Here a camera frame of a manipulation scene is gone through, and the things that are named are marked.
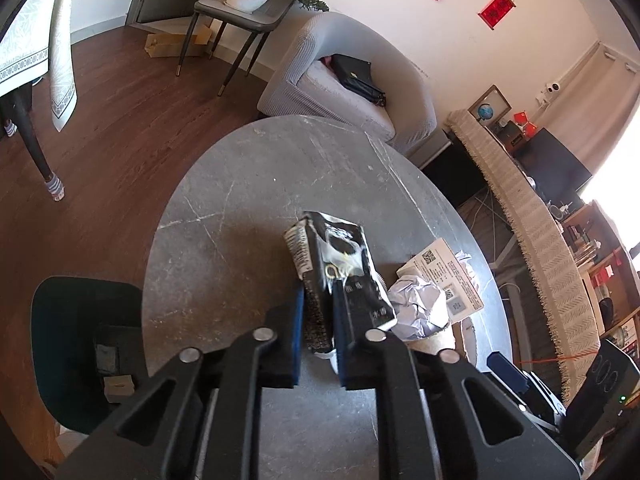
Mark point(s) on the dark green chair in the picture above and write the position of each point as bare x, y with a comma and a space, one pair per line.
65, 320

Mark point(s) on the grey armchair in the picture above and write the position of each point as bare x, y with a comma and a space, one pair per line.
350, 110

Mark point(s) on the white patterned tablecloth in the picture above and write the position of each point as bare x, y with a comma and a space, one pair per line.
30, 35

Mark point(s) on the white security camera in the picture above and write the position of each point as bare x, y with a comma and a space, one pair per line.
552, 89

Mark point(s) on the red hanging scroll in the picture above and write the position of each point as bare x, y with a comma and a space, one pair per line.
497, 10

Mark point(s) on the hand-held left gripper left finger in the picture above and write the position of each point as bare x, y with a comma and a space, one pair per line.
298, 332

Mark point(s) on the black snack packet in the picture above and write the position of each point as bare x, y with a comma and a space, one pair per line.
345, 245

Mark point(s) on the black handbag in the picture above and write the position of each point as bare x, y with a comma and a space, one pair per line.
357, 77

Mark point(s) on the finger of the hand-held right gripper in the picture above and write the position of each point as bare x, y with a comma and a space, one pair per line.
507, 372
542, 395

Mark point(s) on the white paper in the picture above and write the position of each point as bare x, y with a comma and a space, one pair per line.
417, 305

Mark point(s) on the brown cardboard piece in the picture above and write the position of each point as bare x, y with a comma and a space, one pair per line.
440, 340

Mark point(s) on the small black desk box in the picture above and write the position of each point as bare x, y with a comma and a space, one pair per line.
510, 135

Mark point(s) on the grey packet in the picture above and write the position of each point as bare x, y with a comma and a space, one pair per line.
106, 359

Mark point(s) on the framed globe picture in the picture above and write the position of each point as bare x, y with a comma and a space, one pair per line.
489, 106

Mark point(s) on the small cardboard box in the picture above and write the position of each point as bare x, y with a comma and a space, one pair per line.
119, 389

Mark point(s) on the black monitor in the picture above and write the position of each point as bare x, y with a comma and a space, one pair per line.
555, 162

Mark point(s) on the black table leg with sock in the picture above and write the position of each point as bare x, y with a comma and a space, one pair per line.
32, 145

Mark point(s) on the wooden shelf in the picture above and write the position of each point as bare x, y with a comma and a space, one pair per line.
605, 270

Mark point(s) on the grey chair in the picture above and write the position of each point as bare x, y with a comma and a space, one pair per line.
240, 12

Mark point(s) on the red desk ornaments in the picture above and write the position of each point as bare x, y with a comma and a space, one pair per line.
525, 124

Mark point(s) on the beige fringed desk cloth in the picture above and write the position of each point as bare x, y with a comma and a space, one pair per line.
530, 240

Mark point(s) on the printed paper leaflet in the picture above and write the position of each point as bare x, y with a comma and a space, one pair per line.
450, 270

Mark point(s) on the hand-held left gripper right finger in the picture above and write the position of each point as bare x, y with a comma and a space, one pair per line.
340, 332

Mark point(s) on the small crumpled paper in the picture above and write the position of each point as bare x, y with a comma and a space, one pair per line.
464, 256

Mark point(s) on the beige curtain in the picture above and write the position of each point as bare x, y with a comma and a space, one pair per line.
595, 100

